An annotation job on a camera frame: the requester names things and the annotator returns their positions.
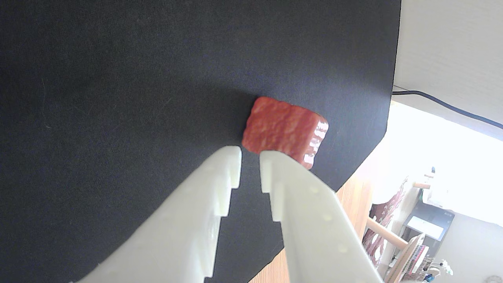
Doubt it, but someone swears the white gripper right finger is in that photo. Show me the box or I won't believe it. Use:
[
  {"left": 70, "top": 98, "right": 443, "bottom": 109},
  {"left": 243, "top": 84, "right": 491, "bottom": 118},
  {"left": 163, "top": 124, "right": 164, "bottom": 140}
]
[{"left": 259, "top": 150, "right": 384, "bottom": 283}]

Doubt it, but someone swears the black desk mat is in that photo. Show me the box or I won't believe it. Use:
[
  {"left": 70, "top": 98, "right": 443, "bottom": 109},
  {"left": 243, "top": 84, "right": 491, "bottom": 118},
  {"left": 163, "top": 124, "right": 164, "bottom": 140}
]
[{"left": 0, "top": 0, "right": 402, "bottom": 283}]

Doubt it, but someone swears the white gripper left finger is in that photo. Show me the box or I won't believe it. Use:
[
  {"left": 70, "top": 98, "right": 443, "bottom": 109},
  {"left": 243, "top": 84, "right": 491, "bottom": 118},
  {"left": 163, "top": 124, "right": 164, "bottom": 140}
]
[{"left": 77, "top": 145, "right": 242, "bottom": 283}]

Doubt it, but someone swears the wooden rod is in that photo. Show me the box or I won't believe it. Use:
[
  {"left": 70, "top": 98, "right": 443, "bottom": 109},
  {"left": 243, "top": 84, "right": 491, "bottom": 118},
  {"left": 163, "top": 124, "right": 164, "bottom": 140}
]
[{"left": 365, "top": 217, "right": 409, "bottom": 250}]

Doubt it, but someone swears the black printer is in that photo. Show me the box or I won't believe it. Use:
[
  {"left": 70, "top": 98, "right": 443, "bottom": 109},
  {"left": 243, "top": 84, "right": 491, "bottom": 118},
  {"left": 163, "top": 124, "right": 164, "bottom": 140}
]
[{"left": 404, "top": 201, "right": 455, "bottom": 254}]

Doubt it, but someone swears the brown toy block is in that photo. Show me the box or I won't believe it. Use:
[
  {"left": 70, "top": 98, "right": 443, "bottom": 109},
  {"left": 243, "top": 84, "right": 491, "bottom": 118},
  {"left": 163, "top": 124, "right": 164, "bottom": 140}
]
[{"left": 241, "top": 97, "right": 330, "bottom": 170}]

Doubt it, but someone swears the red patterned cloth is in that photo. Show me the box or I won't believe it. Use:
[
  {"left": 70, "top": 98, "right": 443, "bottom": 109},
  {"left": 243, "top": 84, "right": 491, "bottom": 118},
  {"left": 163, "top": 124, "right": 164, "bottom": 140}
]
[{"left": 362, "top": 177, "right": 410, "bottom": 268}]

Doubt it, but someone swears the thin black cable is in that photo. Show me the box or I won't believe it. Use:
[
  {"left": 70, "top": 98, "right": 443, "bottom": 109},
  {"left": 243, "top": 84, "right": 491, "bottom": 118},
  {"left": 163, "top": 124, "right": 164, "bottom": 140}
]
[{"left": 392, "top": 90, "right": 503, "bottom": 130}]

